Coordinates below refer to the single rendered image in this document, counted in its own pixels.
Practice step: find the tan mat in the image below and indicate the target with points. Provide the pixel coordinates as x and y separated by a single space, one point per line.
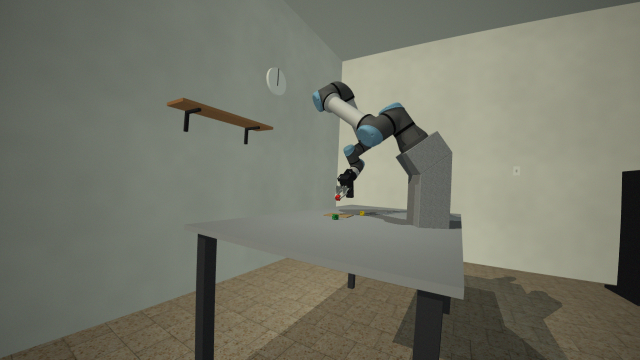
340 215

